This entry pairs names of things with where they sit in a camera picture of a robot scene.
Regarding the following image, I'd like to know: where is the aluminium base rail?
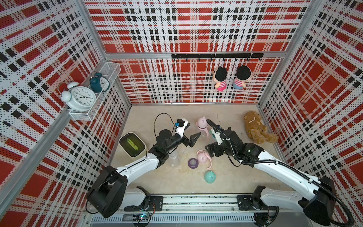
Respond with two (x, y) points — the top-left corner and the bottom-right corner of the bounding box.
(85, 193), (287, 225)

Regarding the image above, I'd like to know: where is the clear baby bottle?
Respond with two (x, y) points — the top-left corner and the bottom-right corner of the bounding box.
(201, 129), (210, 137)
(168, 151), (180, 167)
(210, 129), (216, 139)

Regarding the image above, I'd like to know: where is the brown teddy bear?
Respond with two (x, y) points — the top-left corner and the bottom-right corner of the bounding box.
(244, 111), (279, 144)

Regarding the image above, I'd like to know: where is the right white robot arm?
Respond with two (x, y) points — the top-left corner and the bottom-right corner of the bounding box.
(205, 119), (354, 227)

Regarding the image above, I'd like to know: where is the clear baby bottle bottom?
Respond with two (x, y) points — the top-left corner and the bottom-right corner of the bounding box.
(210, 129), (216, 139)

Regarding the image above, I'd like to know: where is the teal alarm clock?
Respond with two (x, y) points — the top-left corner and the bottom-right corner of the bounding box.
(90, 72), (110, 93)

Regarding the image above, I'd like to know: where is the large white alarm clock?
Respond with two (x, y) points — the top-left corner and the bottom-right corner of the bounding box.
(61, 82), (96, 112)

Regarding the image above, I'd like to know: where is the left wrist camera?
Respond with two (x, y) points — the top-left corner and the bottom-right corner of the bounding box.
(175, 118), (188, 138)

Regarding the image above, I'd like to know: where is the pink pig cap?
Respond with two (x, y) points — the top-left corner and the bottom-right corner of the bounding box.
(197, 150), (210, 164)
(196, 116), (209, 130)

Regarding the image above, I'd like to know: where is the white wire shelf basket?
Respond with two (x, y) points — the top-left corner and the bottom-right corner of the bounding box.
(60, 62), (124, 122)

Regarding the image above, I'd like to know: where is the white green sterilizer box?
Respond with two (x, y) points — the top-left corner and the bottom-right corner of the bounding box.
(118, 132), (147, 159)

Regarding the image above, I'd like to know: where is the green circuit board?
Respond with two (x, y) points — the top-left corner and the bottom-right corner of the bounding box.
(122, 213), (150, 222)

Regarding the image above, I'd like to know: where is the clear baby bottle top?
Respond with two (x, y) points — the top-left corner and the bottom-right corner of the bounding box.
(201, 129), (210, 137)

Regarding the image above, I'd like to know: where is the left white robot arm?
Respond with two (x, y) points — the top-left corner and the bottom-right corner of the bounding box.
(87, 122), (201, 218)

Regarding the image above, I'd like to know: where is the mint green bottle cap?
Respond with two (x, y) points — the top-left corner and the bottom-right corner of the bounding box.
(204, 170), (216, 184)

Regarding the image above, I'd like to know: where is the doll with pink pants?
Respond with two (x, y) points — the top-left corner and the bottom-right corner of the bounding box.
(213, 67), (227, 92)

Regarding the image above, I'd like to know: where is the black hook rail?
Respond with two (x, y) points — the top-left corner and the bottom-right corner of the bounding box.
(171, 53), (264, 60)

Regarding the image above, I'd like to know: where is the doll with blue pants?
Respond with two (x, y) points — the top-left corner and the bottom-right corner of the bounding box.
(233, 65), (252, 89)

